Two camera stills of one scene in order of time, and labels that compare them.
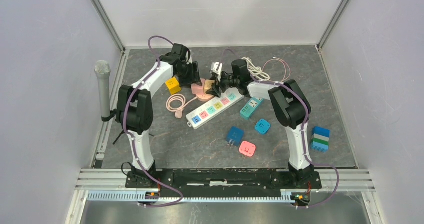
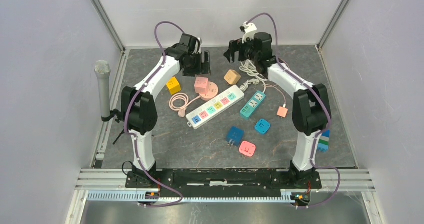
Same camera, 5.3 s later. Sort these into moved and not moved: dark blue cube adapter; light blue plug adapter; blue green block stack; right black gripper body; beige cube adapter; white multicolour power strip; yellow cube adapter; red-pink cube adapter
Moved: beige cube adapter; right black gripper body
Not moved: light blue plug adapter; dark blue cube adapter; red-pink cube adapter; yellow cube adapter; blue green block stack; white multicolour power strip
